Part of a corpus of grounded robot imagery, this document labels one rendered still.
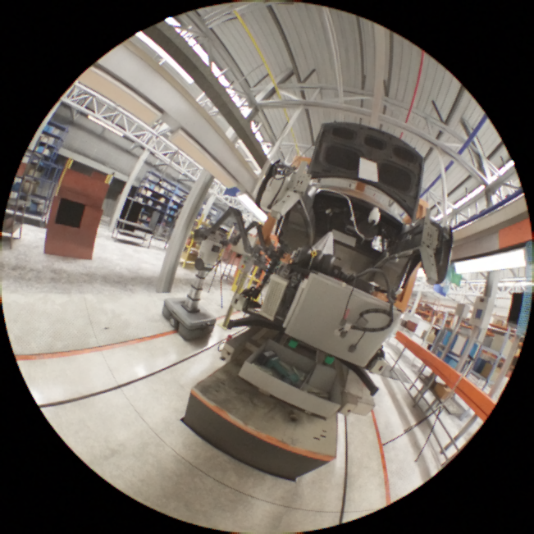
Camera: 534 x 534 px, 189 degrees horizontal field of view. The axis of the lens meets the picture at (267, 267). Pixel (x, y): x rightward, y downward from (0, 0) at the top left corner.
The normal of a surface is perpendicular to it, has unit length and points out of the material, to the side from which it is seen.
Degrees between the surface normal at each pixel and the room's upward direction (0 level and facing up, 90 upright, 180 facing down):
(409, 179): 117
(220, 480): 0
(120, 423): 0
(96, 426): 0
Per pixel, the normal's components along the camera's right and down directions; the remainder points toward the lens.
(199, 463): 0.39, -0.92
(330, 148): -0.39, 0.38
